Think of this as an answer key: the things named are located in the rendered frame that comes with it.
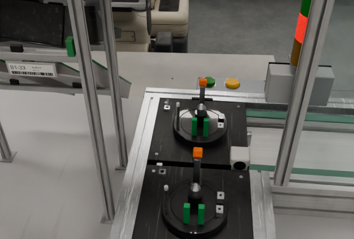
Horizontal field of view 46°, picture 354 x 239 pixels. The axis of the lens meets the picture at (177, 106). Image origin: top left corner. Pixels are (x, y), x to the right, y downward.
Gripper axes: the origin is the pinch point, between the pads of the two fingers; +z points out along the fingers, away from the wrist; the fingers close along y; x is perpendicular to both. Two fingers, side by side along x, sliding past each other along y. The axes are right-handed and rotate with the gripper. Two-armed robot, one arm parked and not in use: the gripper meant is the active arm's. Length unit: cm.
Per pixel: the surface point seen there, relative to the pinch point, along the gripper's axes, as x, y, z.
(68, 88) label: 7.8, -4.2, 19.8
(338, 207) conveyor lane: 24, 61, 34
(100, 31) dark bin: -4.2, 4.6, 11.1
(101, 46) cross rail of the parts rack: -2.2, 5.0, 13.3
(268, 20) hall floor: 232, 49, -161
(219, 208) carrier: 8, 34, 42
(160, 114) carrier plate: 25.7, 14.8, 16.5
